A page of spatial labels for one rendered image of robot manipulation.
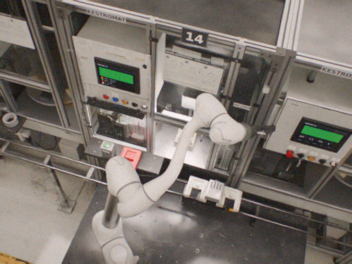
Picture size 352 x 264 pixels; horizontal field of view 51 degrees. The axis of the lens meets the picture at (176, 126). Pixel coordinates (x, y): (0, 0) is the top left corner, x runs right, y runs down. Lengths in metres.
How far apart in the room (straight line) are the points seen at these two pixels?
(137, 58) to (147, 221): 1.19
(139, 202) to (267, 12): 1.10
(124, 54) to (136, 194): 0.70
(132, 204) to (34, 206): 1.86
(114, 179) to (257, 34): 0.97
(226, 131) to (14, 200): 2.42
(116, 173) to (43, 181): 1.86
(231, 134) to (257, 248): 1.17
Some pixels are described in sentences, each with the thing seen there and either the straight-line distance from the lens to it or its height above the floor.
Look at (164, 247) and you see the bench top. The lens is 2.55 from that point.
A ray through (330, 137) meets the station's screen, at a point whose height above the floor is 1.62.
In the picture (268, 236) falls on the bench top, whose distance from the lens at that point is 2.69.
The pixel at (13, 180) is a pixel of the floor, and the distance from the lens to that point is 3.72.
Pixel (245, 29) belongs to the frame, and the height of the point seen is 2.01.
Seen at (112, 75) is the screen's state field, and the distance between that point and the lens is 2.03.
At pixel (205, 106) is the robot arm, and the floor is 1.78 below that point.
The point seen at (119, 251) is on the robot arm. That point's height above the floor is 0.95.
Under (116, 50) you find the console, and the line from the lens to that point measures 1.92.
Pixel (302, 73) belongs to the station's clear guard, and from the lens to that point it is 1.78.
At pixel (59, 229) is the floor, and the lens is 3.41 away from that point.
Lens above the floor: 3.11
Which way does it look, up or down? 54 degrees down
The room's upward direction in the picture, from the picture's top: 6 degrees clockwise
